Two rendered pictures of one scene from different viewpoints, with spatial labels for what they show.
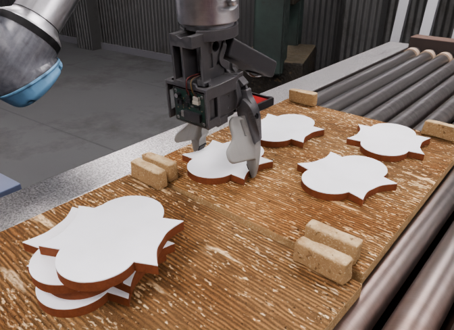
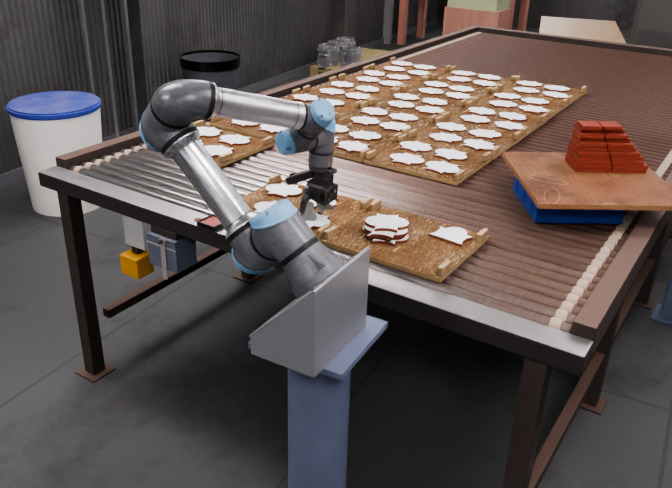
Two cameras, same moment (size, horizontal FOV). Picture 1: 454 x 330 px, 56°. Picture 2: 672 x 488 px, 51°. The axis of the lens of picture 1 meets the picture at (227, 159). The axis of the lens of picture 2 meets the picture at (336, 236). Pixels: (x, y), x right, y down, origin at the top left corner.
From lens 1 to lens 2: 2.30 m
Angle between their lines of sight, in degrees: 85
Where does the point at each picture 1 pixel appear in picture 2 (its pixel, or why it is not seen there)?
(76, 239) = (392, 225)
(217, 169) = (322, 220)
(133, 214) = (376, 219)
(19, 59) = not seen: hidden behind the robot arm
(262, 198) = (337, 215)
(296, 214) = (346, 210)
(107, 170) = not seen: hidden behind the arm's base
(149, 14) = not seen: outside the picture
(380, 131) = (276, 189)
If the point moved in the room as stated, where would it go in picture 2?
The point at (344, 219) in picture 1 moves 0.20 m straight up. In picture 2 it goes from (347, 204) to (349, 148)
